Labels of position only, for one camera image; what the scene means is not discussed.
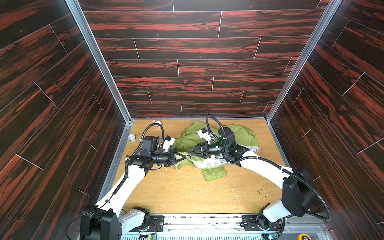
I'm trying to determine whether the green Snoopy zip jacket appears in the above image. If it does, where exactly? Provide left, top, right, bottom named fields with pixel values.
left=170, top=120, right=261, bottom=182

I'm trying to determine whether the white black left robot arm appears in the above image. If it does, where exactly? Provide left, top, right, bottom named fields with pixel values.
left=80, top=136, right=186, bottom=240

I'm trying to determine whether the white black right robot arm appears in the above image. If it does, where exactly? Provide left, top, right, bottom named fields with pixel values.
left=189, top=127, right=315, bottom=230

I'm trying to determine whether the white red tape roll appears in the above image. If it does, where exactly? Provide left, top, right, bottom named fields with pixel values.
left=153, top=121, right=162, bottom=129

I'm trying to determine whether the small white green-dot cap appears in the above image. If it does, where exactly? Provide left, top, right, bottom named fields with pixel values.
left=128, top=134, right=137, bottom=142

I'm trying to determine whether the yellow round tape measure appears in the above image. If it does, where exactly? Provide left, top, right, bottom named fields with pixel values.
left=297, top=233, right=312, bottom=240

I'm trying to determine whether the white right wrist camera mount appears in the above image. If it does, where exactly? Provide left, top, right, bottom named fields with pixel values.
left=197, top=128, right=215, bottom=144

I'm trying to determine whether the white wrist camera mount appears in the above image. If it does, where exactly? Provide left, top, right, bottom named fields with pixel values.
left=162, top=136, right=175, bottom=152
left=197, top=128, right=215, bottom=144

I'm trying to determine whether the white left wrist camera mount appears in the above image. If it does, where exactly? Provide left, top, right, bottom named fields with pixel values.
left=162, top=136, right=175, bottom=152

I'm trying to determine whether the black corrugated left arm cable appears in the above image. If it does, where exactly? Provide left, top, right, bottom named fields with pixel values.
left=136, top=122, right=166, bottom=157

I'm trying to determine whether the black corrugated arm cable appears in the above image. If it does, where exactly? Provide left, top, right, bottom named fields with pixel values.
left=136, top=122, right=166, bottom=157
left=205, top=115, right=333, bottom=223

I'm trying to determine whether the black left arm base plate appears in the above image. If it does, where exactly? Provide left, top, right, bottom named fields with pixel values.
left=138, top=215, right=165, bottom=232

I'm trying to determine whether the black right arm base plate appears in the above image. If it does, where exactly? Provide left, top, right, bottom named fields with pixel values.
left=240, top=215, right=285, bottom=232

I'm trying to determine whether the aluminium front frame rail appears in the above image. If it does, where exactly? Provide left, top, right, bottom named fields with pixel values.
left=120, top=214, right=334, bottom=240

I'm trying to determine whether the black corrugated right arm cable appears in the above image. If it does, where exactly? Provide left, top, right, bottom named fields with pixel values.
left=205, top=115, right=333, bottom=223

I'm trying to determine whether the aluminium corner post left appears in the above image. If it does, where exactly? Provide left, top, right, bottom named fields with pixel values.
left=65, top=0, right=132, bottom=125

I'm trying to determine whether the aluminium corner post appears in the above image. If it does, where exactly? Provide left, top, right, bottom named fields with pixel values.
left=65, top=0, right=132, bottom=125
left=266, top=0, right=342, bottom=126

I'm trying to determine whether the aluminium corner post right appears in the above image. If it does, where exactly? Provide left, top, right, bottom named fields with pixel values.
left=266, top=0, right=342, bottom=126

